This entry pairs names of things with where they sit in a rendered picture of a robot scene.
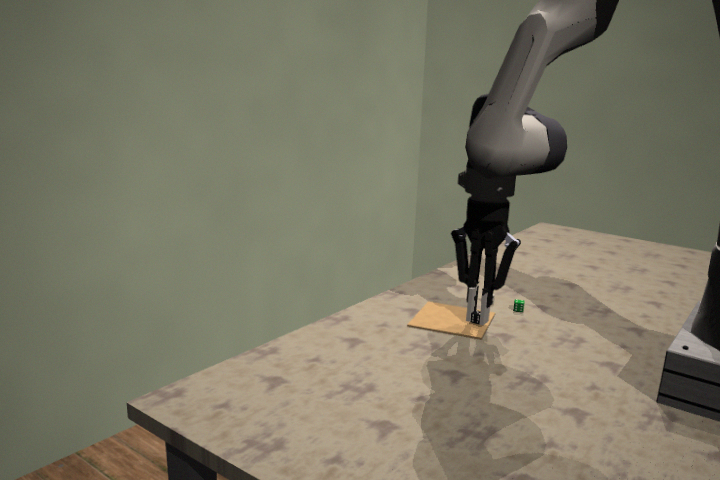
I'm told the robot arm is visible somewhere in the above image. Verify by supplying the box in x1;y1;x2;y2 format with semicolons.
458;0;720;351

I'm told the tan mat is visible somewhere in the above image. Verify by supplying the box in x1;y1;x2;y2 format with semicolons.
407;302;495;340

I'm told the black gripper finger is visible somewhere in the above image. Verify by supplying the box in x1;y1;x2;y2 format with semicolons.
479;232;521;325
451;227;484;322

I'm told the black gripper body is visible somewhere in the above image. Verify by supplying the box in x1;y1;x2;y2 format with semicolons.
464;197;510;249

